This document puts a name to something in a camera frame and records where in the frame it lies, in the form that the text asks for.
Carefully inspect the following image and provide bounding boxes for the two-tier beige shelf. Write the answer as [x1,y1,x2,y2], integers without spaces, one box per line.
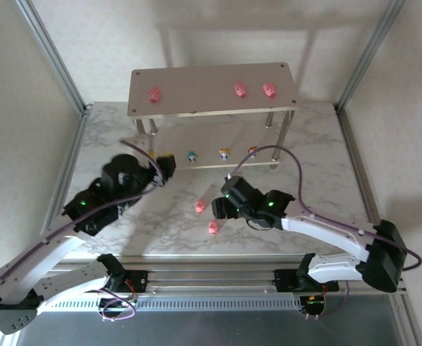
[126,61,300,170]

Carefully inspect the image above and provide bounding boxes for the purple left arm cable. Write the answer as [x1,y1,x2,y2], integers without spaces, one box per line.
[0,138,166,334]

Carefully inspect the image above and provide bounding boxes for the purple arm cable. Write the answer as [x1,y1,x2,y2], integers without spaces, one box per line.
[227,145,422,320]
[0,138,166,334]

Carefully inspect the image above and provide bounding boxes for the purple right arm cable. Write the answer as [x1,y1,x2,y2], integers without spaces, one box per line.
[227,145,422,320]

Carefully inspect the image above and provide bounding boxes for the aluminium table side rail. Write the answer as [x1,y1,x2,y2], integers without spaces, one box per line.
[43,107,91,235]
[335,106,387,231]

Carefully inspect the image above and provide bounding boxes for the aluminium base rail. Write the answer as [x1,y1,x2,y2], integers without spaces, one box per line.
[48,254,408,297]

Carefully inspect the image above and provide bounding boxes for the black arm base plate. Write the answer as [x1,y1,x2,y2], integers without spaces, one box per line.
[119,269,149,293]
[274,268,340,293]

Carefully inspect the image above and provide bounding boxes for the slotted grey cable duct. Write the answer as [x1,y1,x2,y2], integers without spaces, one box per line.
[40,290,305,313]

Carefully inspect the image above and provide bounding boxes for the aluminium frame post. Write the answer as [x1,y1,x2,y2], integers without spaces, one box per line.
[334,0,408,112]
[14,0,92,115]

